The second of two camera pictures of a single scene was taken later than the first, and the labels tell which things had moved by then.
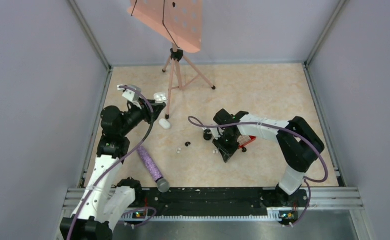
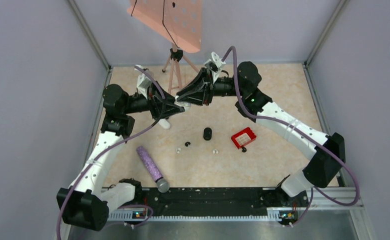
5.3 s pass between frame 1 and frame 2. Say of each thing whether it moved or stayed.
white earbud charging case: moved
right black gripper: moved
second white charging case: stayed
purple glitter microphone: stayed
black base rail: stayed
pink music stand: stayed
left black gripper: moved
